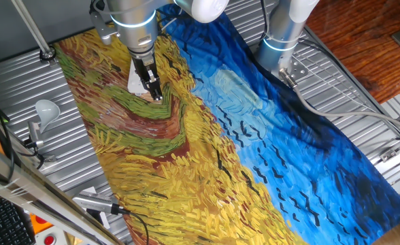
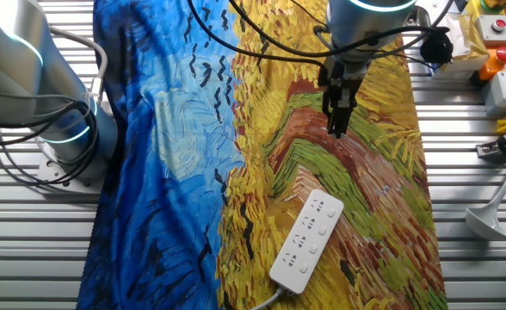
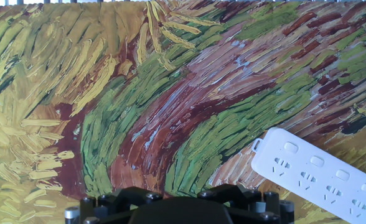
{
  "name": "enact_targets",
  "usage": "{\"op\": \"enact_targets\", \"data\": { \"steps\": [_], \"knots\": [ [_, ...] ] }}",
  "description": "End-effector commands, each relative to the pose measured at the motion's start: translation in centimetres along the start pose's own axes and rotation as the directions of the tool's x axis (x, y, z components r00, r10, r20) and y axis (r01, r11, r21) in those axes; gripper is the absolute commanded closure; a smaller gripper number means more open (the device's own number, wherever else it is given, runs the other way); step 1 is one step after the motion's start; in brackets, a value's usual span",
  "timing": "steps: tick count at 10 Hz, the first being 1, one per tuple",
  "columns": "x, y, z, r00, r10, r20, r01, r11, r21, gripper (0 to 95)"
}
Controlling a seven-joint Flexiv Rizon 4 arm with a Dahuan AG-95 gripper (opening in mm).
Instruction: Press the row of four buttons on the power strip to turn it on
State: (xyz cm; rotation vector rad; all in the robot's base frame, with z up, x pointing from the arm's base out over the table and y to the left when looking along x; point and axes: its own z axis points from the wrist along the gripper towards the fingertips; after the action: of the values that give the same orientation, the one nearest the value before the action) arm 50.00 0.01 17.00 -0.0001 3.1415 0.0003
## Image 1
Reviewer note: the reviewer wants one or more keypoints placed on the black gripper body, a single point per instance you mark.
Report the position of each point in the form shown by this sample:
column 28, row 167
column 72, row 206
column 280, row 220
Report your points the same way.
column 145, row 71

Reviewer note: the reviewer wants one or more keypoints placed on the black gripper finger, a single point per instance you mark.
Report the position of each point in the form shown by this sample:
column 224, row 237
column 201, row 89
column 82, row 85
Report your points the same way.
column 151, row 89
column 159, row 92

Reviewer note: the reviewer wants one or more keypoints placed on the white four-button power strip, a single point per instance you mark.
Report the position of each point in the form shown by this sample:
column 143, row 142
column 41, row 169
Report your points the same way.
column 134, row 83

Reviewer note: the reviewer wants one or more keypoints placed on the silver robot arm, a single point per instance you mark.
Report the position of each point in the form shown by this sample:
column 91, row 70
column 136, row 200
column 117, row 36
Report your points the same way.
column 137, row 20

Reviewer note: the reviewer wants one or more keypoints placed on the Van Gogh painting cloth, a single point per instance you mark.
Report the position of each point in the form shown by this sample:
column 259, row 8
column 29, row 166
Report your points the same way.
column 203, row 170

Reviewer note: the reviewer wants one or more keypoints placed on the metal pole with black base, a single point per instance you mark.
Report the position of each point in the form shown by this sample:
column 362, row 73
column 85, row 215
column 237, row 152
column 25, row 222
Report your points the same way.
column 33, row 29

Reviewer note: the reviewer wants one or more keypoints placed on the orange emergency stop box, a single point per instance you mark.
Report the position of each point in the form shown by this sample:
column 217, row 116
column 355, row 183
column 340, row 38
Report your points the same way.
column 38, row 223

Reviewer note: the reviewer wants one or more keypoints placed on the gray box red button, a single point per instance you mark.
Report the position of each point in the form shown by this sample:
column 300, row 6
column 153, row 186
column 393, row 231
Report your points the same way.
column 49, row 240

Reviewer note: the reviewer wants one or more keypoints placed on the black keyboard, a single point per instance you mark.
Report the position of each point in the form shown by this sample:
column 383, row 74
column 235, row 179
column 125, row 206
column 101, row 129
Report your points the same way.
column 2, row 224

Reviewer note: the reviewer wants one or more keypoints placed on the gray wrist camera with bracket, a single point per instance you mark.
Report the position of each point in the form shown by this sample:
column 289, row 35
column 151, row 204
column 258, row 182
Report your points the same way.
column 102, row 29

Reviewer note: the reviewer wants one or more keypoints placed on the small metal bracket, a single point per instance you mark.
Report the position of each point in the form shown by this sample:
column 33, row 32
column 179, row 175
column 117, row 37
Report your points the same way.
column 49, row 158

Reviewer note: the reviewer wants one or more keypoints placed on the small gray ribbed camera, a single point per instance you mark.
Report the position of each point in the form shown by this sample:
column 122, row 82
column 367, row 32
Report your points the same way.
column 34, row 132

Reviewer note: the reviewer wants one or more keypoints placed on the silver bar-shaped camera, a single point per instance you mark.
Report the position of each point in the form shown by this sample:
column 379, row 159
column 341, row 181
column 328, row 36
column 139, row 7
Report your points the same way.
column 94, row 202

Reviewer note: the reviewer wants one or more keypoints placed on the aluminium frame bar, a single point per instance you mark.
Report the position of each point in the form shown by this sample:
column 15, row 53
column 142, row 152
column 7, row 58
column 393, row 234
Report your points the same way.
column 33, row 190

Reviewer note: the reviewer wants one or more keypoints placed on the aluminium corner bracket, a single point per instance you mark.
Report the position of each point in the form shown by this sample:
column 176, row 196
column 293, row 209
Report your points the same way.
column 395, row 149

